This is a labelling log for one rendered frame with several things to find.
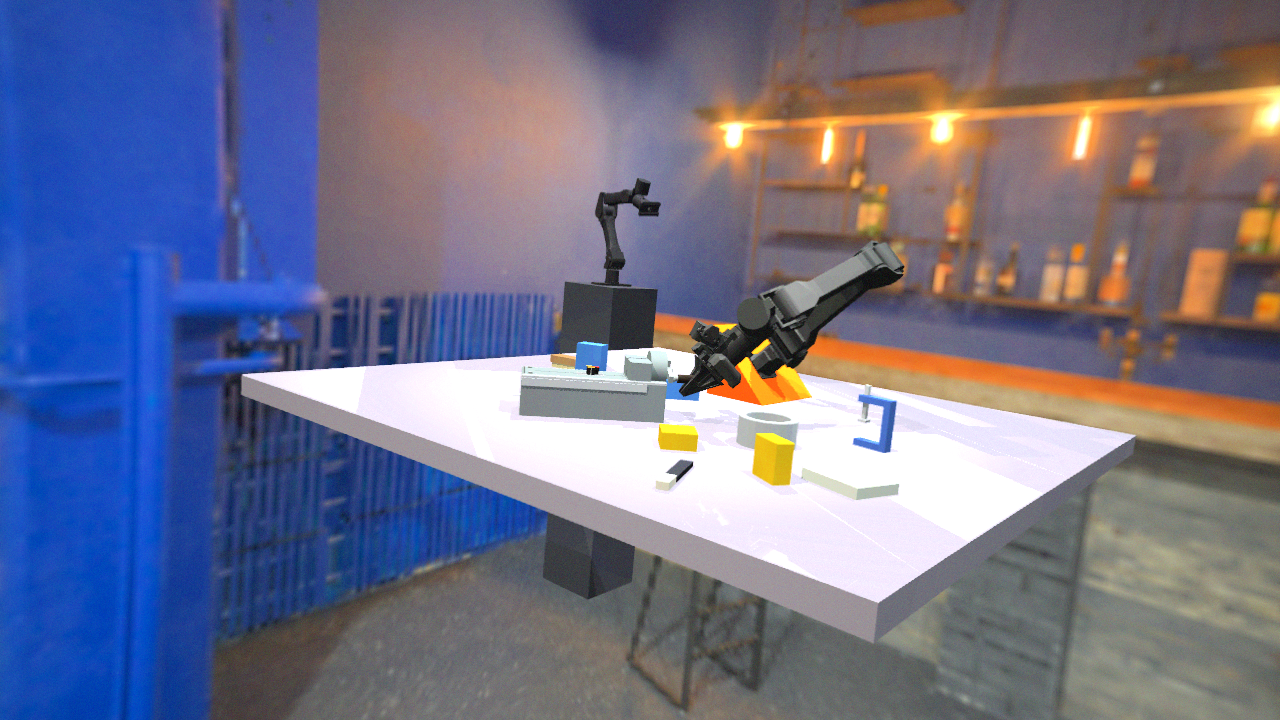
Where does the blue c-clamp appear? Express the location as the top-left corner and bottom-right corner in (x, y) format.
(852, 386), (899, 454)

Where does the blue block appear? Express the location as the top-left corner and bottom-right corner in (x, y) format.
(666, 380), (699, 401)
(575, 342), (608, 372)

